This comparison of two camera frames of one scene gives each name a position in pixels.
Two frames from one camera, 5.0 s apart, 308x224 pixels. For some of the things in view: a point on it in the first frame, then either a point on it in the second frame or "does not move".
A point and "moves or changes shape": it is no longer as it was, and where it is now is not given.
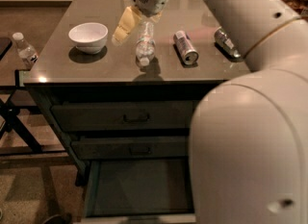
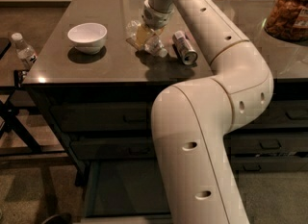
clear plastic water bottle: (145, 47) moves or changes shape
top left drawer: (124, 116) does not move
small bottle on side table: (25, 50) does not move
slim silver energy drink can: (189, 54) does not move
